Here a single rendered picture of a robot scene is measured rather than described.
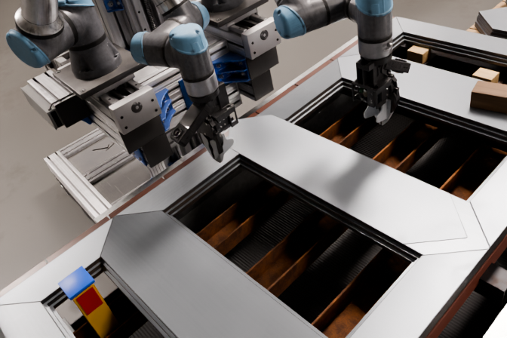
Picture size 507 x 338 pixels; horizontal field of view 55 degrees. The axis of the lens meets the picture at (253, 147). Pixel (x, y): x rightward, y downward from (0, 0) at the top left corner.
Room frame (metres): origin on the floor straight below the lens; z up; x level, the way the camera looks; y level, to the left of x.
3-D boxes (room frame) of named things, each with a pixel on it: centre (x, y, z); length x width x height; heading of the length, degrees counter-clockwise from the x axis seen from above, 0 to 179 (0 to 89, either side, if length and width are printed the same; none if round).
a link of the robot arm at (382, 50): (0.97, -0.32, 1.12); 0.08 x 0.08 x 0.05
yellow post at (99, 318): (0.71, 0.44, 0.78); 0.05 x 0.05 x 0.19; 35
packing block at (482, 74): (1.19, -0.73, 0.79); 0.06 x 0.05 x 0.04; 35
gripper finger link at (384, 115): (0.95, -0.33, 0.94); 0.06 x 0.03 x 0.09; 125
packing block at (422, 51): (1.42, -0.62, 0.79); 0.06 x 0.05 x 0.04; 35
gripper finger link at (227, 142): (0.98, 0.07, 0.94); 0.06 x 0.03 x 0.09; 125
